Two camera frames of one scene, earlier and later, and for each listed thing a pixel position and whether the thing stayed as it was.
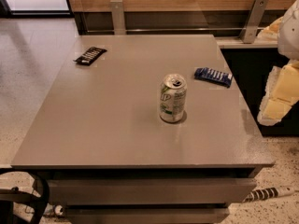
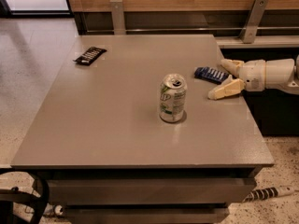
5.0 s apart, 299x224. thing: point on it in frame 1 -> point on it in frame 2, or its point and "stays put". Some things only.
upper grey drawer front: (106, 191) stays put
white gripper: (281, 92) -> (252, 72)
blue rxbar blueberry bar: (214, 75) stays put
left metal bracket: (119, 19) stays put
